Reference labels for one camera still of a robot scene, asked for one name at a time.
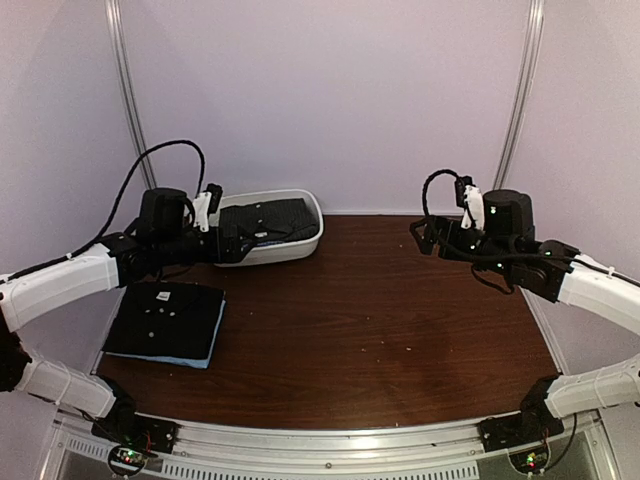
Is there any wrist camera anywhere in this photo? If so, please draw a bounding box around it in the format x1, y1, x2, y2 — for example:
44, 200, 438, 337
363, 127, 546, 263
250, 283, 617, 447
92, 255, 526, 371
454, 176, 485, 231
192, 183, 223, 233

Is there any dark pinstriped long sleeve shirt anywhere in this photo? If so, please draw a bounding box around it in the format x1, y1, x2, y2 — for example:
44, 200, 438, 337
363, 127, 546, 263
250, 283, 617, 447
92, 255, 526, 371
219, 198, 320, 247

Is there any left black cable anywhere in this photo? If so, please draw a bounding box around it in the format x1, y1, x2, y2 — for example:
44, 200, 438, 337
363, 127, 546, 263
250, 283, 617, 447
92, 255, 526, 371
69, 140, 207, 259

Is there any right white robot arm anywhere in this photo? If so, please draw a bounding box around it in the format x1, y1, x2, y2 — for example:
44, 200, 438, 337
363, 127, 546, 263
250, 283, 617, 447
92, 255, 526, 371
409, 186, 639, 442

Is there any white plastic basin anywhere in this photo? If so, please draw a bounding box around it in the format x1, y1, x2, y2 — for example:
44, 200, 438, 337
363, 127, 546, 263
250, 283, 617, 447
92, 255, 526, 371
209, 189, 324, 267

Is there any black cable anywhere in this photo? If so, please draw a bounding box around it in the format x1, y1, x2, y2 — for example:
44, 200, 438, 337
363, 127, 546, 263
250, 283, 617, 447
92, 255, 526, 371
420, 169, 466, 219
69, 140, 207, 259

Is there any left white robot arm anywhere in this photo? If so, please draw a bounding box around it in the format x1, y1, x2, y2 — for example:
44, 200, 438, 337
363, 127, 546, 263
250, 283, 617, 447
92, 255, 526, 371
1, 185, 256, 444

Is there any left aluminium frame post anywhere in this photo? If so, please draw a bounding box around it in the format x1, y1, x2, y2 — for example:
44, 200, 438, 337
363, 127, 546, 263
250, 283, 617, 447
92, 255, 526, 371
103, 0, 157, 189

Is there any folded black shirt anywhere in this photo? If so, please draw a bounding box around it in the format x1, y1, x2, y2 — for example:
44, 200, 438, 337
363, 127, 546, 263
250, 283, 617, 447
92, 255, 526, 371
103, 282, 226, 369

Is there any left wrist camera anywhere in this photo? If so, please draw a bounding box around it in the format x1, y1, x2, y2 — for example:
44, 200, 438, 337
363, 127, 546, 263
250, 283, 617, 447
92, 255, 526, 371
192, 183, 223, 233

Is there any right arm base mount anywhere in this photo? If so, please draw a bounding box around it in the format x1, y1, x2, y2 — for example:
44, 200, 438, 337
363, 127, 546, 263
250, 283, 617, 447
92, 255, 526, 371
478, 413, 564, 475

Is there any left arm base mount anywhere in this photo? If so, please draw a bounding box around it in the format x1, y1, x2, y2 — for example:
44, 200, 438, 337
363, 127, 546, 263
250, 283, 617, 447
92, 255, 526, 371
85, 414, 178, 478

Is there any right aluminium frame post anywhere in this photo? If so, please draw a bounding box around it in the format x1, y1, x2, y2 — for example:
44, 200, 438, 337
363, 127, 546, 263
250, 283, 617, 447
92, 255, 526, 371
493, 0, 545, 189

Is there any aluminium front rail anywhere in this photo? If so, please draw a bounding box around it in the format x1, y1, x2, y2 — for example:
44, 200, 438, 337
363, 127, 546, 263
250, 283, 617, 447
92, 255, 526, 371
41, 404, 613, 480

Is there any aluminium frame post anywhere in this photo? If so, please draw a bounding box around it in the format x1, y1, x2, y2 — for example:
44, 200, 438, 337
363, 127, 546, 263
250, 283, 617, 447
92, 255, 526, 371
493, 0, 545, 189
103, 0, 157, 189

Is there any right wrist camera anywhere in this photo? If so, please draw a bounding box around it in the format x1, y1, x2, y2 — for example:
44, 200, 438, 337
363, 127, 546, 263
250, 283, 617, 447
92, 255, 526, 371
454, 176, 485, 231

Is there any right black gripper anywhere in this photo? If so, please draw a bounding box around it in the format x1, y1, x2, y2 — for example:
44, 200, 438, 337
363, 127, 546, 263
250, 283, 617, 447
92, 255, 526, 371
410, 215, 516, 279

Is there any right black cable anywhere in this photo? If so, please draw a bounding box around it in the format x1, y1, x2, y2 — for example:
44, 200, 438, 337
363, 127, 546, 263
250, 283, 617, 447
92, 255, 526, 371
420, 169, 466, 219

